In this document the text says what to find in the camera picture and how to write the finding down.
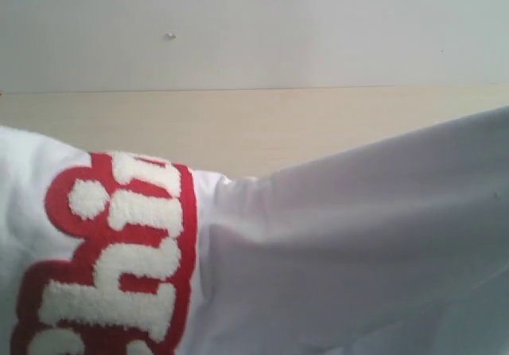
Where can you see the white t-shirt red lettering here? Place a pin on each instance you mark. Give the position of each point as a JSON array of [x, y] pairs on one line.
[[398, 247]]

